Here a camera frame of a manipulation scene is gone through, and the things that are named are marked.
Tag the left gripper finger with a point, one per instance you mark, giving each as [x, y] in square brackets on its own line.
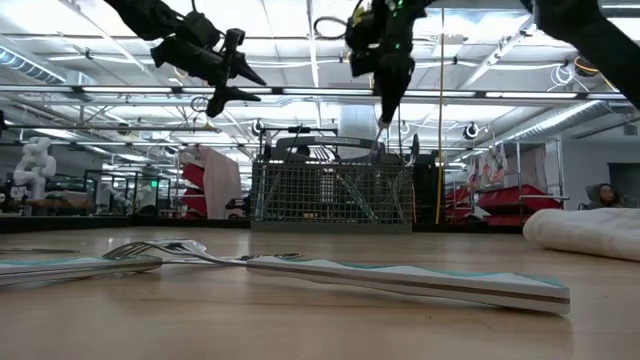
[247, 70]
[240, 95]

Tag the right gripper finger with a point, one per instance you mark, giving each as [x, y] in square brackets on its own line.
[392, 80]

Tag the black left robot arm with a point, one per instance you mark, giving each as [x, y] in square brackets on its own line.
[145, 17]

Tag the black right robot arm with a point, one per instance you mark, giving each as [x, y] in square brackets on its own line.
[590, 35]

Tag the grey mesh silverware basket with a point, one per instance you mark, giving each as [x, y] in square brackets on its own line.
[300, 227]

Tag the white round column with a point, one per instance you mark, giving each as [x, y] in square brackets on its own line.
[357, 125]

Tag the ceiling light strip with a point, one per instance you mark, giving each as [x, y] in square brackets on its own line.
[325, 92]

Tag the red storage bins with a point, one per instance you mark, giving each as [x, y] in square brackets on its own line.
[510, 197]
[195, 175]

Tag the pink board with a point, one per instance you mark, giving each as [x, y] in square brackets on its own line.
[220, 185]

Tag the metal shelf rack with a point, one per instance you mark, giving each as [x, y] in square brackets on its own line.
[545, 198]

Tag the white robot figure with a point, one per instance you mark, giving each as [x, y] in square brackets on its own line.
[35, 165]

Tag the person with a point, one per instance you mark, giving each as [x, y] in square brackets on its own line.
[605, 195]

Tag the white plaid towel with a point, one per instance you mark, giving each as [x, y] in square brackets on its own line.
[585, 232]

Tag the silver ceiling duct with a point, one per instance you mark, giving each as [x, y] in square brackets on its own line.
[565, 124]

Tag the black aluminium table frame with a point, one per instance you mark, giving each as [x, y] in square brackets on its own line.
[100, 224]

